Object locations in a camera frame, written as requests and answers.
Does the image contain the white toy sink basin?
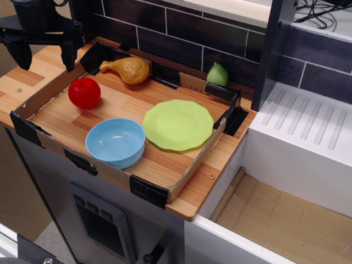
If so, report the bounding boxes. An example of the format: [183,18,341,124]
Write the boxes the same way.
[184,84,351,263]

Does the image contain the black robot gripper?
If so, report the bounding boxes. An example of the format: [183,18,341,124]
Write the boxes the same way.
[1,1,84,72]

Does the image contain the toy chicken drumstick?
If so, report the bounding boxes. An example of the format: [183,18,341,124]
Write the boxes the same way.
[99,57,150,85]

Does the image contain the cardboard fence with black tape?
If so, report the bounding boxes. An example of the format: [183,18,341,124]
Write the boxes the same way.
[10,41,256,221]

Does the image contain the grey toy oven door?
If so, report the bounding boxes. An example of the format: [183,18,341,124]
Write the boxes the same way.
[69,183,137,263]

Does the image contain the black cables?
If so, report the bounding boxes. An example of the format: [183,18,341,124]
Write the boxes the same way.
[293,0,352,31]

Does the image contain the dark grey vertical post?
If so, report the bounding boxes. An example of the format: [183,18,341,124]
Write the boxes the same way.
[251,0,296,111]

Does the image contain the light blue bowl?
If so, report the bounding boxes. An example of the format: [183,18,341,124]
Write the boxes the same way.
[85,118,145,169]

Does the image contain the red toy apple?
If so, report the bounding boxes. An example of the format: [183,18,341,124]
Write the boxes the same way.
[68,78,101,109]

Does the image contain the green toy pear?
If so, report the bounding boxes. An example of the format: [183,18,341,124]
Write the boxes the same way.
[207,62,229,87]

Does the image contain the light green plate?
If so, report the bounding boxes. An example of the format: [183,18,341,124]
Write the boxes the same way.
[142,100,214,151]

